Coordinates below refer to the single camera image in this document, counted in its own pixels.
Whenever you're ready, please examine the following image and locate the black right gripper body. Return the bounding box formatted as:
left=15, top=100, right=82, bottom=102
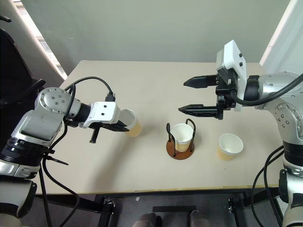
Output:
left=214, top=70, right=239, bottom=121

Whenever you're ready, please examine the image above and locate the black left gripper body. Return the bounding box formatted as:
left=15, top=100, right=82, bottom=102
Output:
left=89, top=122, right=112, bottom=144

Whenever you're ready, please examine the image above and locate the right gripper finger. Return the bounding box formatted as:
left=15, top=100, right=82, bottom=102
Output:
left=178, top=103, right=218, bottom=119
left=183, top=74, right=218, bottom=90

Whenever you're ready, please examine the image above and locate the white and tan paper cup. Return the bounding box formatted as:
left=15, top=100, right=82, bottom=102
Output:
left=217, top=133, right=244, bottom=162
left=119, top=108, right=143, bottom=138
left=170, top=122, right=194, bottom=153

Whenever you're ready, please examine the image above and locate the dark brown rounded shape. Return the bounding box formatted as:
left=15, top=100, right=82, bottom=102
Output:
left=132, top=211, right=163, bottom=227
left=188, top=210, right=211, bottom=227

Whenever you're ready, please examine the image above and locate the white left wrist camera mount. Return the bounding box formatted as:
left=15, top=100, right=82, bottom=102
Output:
left=79, top=101, right=123, bottom=130

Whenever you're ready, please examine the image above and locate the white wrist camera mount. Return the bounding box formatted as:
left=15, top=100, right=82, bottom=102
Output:
left=215, top=39, right=248, bottom=112
left=79, top=101, right=123, bottom=130

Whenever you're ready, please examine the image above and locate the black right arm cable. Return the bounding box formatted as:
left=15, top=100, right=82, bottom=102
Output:
left=229, top=73, right=303, bottom=106

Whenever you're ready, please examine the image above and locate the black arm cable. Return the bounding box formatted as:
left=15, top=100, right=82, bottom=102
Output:
left=229, top=73, right=303, bottom=106
left=42, top=76, right=116, bottom=227

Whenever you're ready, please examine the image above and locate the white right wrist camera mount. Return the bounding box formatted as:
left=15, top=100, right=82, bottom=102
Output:
left=215, top=39, right=248, bottom=112

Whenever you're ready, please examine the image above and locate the black cable tie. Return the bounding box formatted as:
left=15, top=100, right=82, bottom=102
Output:
left=45, top=155, right=69, bottom=166

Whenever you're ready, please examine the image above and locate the black wire cup holder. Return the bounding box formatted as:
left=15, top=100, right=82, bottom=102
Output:
left=165, top=118, right=196, bottom=161

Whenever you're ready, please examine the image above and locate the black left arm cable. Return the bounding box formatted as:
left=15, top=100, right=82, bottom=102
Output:
left=42, top=76, right=116, bottom=227

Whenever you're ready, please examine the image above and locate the white window frame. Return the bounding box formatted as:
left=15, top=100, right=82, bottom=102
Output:
left=10, top=0, right=70, bottom=81

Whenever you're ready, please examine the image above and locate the black metal table frame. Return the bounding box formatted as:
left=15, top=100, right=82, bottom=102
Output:
left=35, top=189, right=285, bottom=227

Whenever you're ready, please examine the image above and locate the thin black cable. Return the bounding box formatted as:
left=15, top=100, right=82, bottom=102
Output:
left=38, top=165, right=53, bottom=227

